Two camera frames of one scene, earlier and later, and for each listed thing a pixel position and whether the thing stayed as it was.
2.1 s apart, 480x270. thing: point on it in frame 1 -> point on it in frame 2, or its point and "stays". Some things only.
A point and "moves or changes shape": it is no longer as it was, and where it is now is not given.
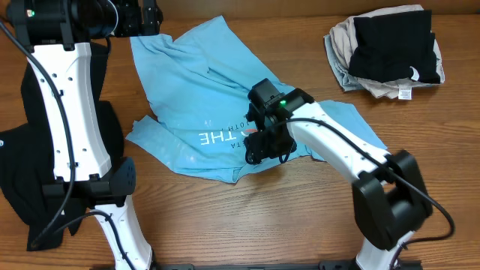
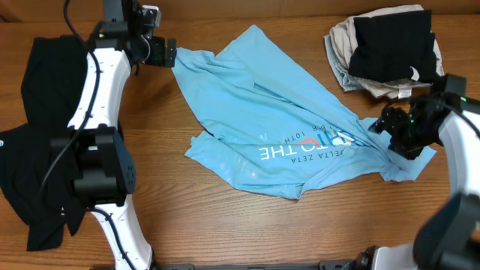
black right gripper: x=258 y=151 -> x=388 y=122
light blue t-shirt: x=202 y=74 moves or changes shape
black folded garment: x=385 y=46 stays
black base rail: x=325 y=265 stays
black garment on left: x=27 y=160 stays
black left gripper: x=133 y=25 -> x=158 y=56
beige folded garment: x=343 y=37 stays
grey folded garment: x=348 y=80 stays
